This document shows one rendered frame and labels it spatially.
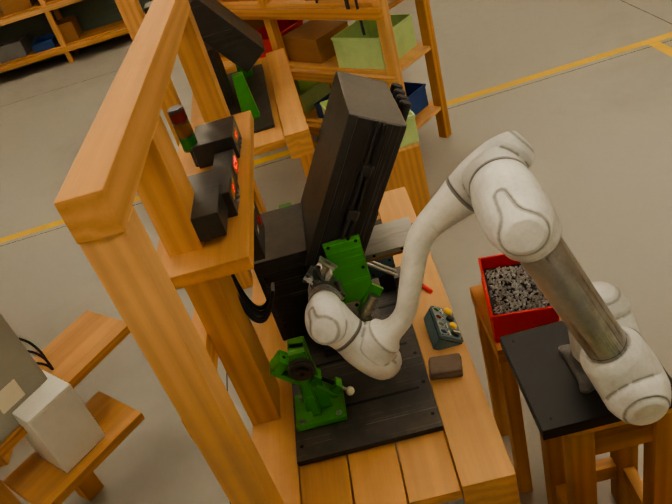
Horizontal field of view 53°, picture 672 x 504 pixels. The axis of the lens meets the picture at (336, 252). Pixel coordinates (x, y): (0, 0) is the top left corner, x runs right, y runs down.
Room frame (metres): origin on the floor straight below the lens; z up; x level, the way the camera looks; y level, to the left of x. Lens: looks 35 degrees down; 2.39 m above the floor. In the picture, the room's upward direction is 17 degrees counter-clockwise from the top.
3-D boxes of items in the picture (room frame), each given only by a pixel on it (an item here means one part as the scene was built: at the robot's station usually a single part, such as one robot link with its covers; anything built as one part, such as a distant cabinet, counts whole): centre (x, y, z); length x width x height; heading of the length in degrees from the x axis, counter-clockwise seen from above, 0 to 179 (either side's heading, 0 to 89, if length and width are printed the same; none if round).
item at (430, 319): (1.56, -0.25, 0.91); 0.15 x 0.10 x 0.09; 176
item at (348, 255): (1.70, -0.02, 1.17); 0.13 x 0.12 x 0.20; 176
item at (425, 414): (1.77, 0.03, 0.89); 1.10 x 0.42 x 0.02; 176
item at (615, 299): (1.25, -0.62, 1.06); 0.18 x 0.16 x 0.22; 172
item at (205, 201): (1.50, 0.27, 1.59); 0.15 x 0.07 x 0.07; 176
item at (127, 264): (1.80, 0.33, 1.36); 1.49 x 0.09 x 0.97; 176
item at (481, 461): (1.75, -0.25, 0.82); 1.50 x 0.14 x 0.15; 176
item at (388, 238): (1.85, -0.07, 1.11); 0.39 x 0.16 x 0.03; 86
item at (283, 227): (1.89, 0.16, 1.07); 0.30 x 0.18 x 0.34; 176
